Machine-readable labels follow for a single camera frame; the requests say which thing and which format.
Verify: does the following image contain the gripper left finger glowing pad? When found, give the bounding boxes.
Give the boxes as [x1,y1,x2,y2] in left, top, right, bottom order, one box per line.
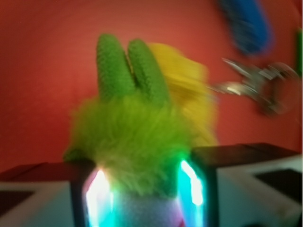
[0,160,114,227]

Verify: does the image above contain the green rectangular block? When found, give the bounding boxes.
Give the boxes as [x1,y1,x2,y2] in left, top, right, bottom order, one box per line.
[295,28,303,77]

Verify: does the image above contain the bunch of metal keys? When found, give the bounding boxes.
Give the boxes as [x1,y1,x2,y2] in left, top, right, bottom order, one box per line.
[208,58,302,115]

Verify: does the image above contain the red plastic tray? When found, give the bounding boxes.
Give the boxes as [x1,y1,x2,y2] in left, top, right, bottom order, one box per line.
[0,0,302,171]

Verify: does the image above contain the green plush fish toy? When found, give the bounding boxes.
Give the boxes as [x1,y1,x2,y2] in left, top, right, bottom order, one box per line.
[63,34,192,198]

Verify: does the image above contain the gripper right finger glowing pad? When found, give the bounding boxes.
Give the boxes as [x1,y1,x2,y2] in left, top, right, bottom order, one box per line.
[177,142,303,227]

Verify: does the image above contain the blue plastic bottle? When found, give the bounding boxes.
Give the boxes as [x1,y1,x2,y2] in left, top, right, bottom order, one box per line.
[218,0,273,55]

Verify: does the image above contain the yellow microfiber cloth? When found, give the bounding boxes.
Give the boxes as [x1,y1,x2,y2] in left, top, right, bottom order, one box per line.
[148,43,219,147]

